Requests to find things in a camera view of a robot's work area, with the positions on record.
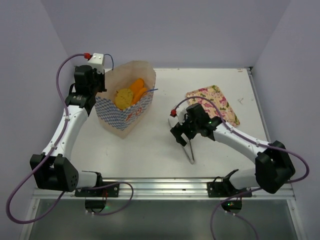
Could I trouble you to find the metal tongs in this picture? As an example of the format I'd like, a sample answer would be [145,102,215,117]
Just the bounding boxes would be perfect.
[167,118,195,165]

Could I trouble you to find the herb bread slice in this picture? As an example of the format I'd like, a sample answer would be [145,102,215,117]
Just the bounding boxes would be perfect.
[114,88,134,110]

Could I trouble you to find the checkered paper bag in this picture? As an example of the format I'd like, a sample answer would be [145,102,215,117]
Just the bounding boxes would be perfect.
[95,60,156,139]

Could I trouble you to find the long ridged orange bread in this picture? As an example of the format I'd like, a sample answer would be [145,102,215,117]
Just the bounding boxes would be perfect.
[129,78,145,94]

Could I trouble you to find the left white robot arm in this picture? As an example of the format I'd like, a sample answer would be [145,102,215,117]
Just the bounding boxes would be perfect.
[30,65,106,197]

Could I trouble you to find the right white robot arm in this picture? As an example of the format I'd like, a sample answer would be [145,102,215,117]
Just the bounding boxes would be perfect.
[170,103,296,197]

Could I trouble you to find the floral tray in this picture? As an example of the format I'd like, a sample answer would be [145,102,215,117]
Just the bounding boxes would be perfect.
[185,85,240,127]

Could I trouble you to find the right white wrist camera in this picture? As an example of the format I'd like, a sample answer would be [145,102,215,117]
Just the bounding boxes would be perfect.
[168,108,187,127]

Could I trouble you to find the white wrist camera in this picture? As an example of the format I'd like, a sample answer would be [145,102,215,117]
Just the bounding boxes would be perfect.
[87,53,104,70]
[168,108,187,127]

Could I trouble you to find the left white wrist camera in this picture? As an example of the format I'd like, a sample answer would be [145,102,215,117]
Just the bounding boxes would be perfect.
[87,53,104,70]

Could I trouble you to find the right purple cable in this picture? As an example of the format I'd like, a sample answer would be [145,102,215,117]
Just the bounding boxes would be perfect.
[172,96,311,240]

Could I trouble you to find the aluminium rail frame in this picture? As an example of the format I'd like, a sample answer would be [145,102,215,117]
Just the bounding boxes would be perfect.
[32,178,295,200]

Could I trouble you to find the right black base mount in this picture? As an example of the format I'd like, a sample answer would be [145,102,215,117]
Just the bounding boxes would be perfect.
[206,176,252,214]

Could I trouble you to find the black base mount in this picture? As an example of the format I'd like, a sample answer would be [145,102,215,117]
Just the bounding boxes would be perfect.
[206,176,252,214]
[74,181,120,214]

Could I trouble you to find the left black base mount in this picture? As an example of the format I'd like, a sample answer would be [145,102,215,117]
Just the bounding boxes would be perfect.
[74,181,120,214]

